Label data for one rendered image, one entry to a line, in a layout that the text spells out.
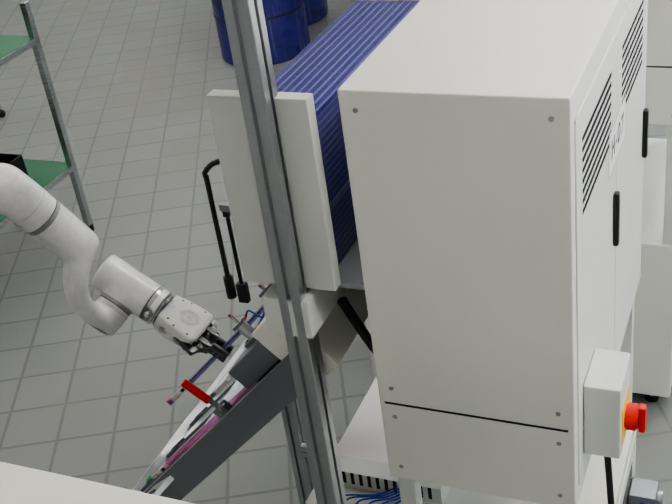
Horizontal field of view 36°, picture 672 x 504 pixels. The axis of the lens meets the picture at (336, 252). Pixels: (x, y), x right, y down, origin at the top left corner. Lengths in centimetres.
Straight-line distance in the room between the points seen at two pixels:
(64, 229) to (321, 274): 73
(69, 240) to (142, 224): 276
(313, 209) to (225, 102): 20
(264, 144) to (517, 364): 50
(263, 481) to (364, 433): 90
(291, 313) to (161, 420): 210
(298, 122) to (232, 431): 68
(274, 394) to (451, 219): 52
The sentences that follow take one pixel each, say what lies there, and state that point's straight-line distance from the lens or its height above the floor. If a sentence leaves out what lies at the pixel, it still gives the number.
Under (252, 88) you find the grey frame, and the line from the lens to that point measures 146.
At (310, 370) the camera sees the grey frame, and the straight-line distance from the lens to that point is 168.
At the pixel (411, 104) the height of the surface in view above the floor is 170.
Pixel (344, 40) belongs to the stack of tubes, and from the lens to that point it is 180.
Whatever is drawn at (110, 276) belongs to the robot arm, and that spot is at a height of 114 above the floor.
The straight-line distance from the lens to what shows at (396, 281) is 156.
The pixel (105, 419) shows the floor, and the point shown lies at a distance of 377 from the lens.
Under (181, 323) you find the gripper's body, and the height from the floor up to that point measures 103.
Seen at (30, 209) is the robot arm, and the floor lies 136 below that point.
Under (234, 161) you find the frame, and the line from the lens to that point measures 155.
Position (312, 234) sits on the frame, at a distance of 155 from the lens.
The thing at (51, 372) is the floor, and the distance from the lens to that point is 409.
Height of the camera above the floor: 226
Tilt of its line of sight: 31 degrees down
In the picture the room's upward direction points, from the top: 9 degrees counter-clockwise
